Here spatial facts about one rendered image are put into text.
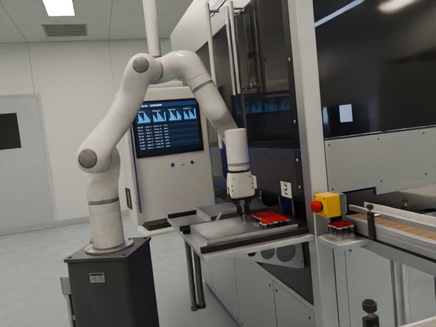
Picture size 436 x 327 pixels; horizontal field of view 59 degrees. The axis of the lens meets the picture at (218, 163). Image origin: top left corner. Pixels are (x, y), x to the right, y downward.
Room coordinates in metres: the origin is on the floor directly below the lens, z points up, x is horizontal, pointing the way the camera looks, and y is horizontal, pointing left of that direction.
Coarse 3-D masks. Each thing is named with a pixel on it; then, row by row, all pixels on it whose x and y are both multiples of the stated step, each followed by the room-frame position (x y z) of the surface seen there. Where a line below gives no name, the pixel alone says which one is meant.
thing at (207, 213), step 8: (240, 200) 1.94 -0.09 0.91; (256, 200) 1.97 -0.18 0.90; (200, 208) 1.88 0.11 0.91; (208, 208) 1.89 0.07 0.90; (216, 208) 1.90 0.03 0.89; (224, 208) 1.92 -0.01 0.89; (232, 208) 1.92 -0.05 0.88; (256, 208) 1.86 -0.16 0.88; (264, 208) 1.70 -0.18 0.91; (272, 208) 1.71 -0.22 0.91; (280, 208) 1.72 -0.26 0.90; (200, 216) 1.80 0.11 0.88; (208, 216) 1.66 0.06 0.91; (216, 216) 1.64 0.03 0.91; (224, 216) 1.65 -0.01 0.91; (232, 216) 1.66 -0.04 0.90
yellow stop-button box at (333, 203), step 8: (328, 192) 1.29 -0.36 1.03; (336, 192) 1.28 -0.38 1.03; (320, 200) 1.26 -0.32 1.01; (328, 200) 1.23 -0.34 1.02; (336, 200) 1.24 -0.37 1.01; (344, 200) 1.25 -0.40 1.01; (328, 208) 1.23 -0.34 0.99; (336, 208) 1.24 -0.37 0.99; (344, 208) 1.25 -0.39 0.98; (328, 216) 1.23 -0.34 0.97; (336, 216) 1.24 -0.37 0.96
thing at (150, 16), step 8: (144, 0) 2.26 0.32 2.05; (152, 0) 2.26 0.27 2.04; (144, 8) 2.27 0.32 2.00; (152, 8) 2.26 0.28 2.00; (152, 16) 2.26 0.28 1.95; (152, 24) 2.25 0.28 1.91; (152, 32) 2.25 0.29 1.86; (152, 40) 2.25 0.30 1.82; (152, 48) 2.25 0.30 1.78; (160, 48) 2.29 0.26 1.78; (160, 56) 2.26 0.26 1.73
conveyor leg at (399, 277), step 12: (396, 264) 1.16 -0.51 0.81; (396, 276) 1.16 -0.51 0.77; (408, 276) 1.16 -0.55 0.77; (396, 288) 1.16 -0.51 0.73; (408, 288) 1.16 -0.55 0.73; (396, 300) 1.17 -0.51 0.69; (408, 300) 1.16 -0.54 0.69; (396, 312) 1.17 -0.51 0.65; (408, 312) 1.16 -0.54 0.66; (396, 324) 1.17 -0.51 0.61
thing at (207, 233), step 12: (192, 228) 1.48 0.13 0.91; (204, 228) 1.53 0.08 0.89; (216, 228) 1.55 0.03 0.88; (228, 228) 1.53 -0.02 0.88; (240, 228) 1.51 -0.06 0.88; (252, 228) 1.49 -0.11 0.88; (276, 228) 1.34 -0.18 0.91; (288, 228) 1.36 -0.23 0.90; (204, 240) 1.30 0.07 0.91; (216, 240) 1.28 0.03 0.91; (228, 240) 1.29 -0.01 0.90
